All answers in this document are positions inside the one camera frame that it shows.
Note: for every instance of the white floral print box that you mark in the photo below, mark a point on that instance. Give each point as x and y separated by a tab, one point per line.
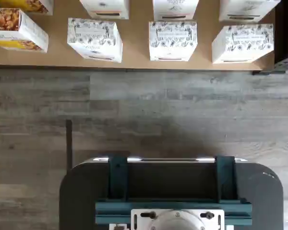
242	45
93	40
172	40
175	7
247	8
105	6

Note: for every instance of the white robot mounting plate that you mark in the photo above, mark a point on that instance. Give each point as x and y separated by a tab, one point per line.
140	215

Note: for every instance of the teal metal mounting frame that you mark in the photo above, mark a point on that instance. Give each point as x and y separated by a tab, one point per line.
117	210

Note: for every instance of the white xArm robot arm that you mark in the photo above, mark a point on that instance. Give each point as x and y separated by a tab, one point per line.
176	221

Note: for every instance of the dark rounded mobile base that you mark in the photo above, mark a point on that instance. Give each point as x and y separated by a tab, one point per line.
84	191

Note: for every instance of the thin black floor rod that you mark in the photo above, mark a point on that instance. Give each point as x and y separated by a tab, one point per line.
69	141

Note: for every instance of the black metal shelf frame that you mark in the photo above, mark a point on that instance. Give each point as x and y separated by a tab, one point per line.
284	36

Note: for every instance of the yellow nut cereal box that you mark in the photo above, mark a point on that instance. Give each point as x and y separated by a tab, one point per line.
19	33
36	4

